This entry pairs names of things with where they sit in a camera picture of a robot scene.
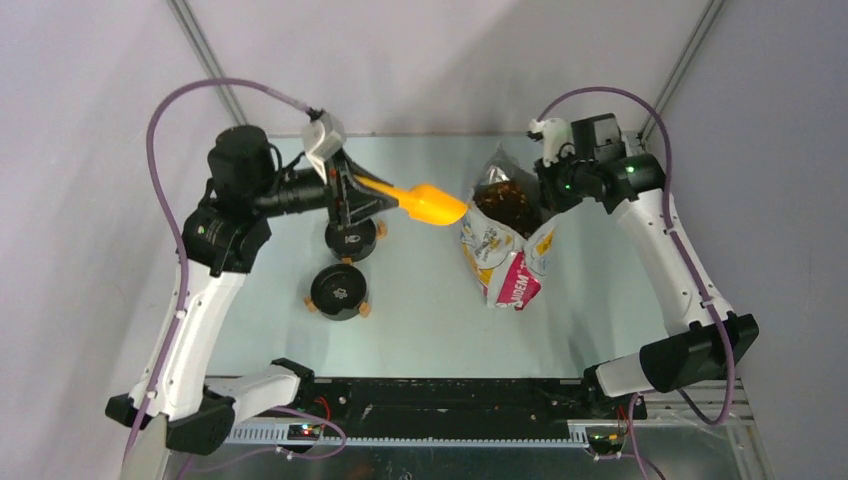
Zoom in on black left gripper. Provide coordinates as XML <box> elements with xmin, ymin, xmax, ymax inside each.
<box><xmin>252</xmin><ymin>146</ymin><xmax>399</xmax><ymax>230</ymax></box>

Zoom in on yellow plastic food scoop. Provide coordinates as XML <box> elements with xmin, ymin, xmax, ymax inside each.
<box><xmin>354</xmin><ymin>175</ymin><xmax>468</xmax><ymax>226</ymax></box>

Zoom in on cat food bag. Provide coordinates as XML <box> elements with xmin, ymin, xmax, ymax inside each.
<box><xmin>459</xmin><ymin>145</ymin><xmax>556</xmax><ymax>311</ymax></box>

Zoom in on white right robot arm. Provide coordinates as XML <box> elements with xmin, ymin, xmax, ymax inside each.
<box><xmin>528</xmin><ymin>114</ymin><xmax>759</xmax><ymax>418</ymax></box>

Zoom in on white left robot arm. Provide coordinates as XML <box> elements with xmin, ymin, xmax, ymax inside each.
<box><xmin>105</xmin><ymin>120</ymin><xmax>396</xmax><ymax>456</ymax></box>

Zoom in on black bowl wooden feet far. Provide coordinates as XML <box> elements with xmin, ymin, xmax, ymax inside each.
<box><xmin>324</xmin><ymin>219</ymin><xmax>388</xmax><ymax>264</ymax></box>

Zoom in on black bowl wooden feet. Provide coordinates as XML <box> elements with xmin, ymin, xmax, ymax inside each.
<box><xmin>303</xmin><ymin>263</ymin><xmax>372</xmax><ymax>322</ymax></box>
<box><xmin>324</xmin><ymin>219</ymin><xmax>388</xmax><ymax>264</ymax></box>

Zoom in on black bowl wooden feet near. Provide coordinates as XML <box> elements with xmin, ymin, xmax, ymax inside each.
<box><xmin>303</xmin><ymin>263</ymin><xmax>372</xmax><ymax>322</ymax></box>

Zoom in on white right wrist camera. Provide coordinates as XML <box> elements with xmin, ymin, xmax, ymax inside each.
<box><xmin>528</xmin><ymin>118</ymin><xmax>576</xmax><ymax>167</ymax></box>

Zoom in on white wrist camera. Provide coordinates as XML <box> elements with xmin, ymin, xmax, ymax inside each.
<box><xmin>301</xmin><ymin>109</ymin><xmax>347</xmax><ymax>183</ymax></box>
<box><xmin>528</xmin><ymin>118</ymin><xmax>576</xmax><ymax>167</ymax></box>

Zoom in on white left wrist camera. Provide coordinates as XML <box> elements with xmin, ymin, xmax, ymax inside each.
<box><xmin>301</xmin><ymin>109</ymin><xmax>347</xmax><ymax>183</ymax></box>

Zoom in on aluminium frame post right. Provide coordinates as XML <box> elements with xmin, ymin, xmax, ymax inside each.
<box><xmin>653</xmin><ymin>0</ymin><xmax>727</xmax><ymax>115</ymax></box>

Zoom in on aluminium frame post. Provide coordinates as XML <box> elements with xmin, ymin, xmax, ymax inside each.
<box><xmin>653</xmin><ymin>0</ymin><xmax>727</xmax><ymax>115</ymax></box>
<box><xmin>166</xmin><ymin>0</ymin><xmax>249</xmax><ymax>125</ymax></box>

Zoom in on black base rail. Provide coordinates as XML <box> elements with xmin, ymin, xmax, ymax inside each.
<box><xmin>292</xmin><ymin>377</ymin><xmax>631</xmax><ymax>441</ymax></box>

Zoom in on aluminium frame post left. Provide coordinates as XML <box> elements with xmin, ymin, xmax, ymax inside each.
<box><xmin>166</xmin><ymin>0</ymin><xmax>249</xmax><ymax>125</ymax></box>

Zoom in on white slotted cable duct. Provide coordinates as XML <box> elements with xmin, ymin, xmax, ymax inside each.
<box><xmin>225</xmin><ymin>423</ymin><xmax>598</xmax><ymax>449</ymax></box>

